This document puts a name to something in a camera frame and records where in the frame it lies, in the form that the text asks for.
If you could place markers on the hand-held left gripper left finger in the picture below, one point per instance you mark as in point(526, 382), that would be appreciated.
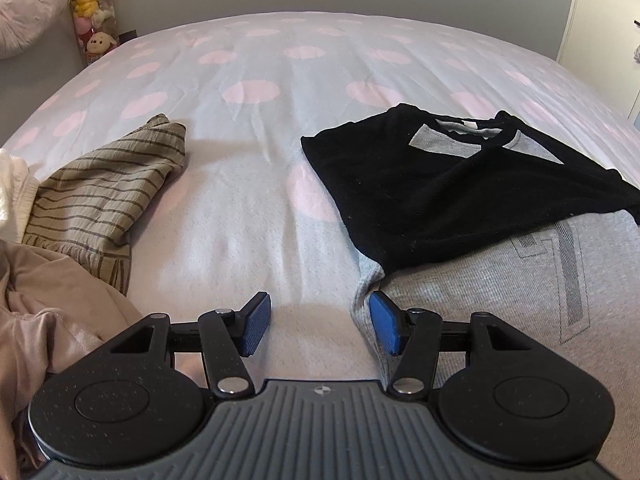
point(257, 321)

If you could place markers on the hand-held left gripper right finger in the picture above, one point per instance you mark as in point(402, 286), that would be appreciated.
point(382, 321)

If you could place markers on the grey shirt with black sleeves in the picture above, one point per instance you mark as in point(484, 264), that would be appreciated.
point(450, 200)

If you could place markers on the bed with pink dotted sheet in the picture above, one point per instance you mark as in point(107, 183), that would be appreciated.
point(260, 120)

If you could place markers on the striped olive garment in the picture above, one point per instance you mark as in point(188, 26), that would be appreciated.
point(105, 190)

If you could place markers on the beige pink garment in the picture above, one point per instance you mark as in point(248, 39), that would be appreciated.
point(45, 305)

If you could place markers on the white crumpled garment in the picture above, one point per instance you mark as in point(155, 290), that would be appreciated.
point(15, 195)

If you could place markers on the clear tube of plush toys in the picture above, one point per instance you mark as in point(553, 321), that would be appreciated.
point(92, 5)

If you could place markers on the cream door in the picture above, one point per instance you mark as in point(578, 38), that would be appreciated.
point(600, 10)

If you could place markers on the pink dotted pillow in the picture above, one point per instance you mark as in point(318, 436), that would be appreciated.
point(27, 15)

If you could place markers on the dark wall socket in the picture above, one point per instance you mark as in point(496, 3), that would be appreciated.
point(126, 36)

